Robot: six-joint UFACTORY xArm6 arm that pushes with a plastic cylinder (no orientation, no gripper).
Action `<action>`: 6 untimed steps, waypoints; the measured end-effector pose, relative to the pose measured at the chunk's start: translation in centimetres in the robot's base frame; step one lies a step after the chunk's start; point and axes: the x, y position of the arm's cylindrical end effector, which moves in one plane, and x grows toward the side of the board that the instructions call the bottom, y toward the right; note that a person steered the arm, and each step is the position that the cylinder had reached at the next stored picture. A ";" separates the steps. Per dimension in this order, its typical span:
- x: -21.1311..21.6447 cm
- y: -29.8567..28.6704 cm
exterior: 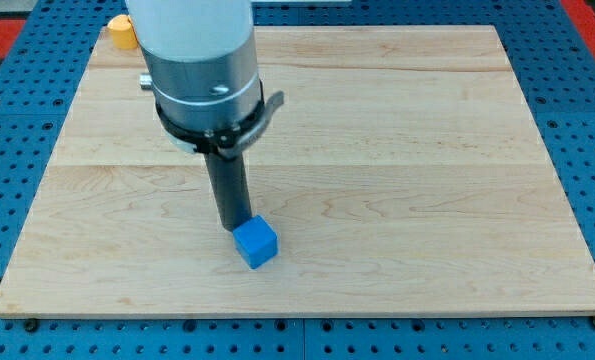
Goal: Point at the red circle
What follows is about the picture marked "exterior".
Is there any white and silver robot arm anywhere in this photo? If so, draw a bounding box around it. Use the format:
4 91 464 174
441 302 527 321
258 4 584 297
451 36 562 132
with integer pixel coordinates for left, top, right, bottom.
126 0 263 153

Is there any black cylindrical pointer tool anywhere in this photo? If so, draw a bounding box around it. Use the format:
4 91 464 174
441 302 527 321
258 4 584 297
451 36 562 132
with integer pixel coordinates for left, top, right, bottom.
204 153 252 232

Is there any blue cube block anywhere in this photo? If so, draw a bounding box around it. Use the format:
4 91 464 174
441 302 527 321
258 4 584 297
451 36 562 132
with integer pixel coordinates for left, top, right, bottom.
232 215 278 269

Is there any light wooden board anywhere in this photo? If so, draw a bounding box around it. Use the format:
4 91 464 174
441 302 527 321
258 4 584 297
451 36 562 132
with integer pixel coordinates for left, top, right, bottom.
0 25 595 319

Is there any yellow cylinder block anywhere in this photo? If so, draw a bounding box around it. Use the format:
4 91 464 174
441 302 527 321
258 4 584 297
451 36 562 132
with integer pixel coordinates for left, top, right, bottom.
107 14 138 50

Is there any black clamp ring with lever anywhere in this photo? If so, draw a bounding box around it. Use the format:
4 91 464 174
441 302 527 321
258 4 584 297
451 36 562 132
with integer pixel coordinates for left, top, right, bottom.
155 81 285 160

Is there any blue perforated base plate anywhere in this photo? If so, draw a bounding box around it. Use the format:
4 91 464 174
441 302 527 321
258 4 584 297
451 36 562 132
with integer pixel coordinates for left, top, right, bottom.
0 0 595 359

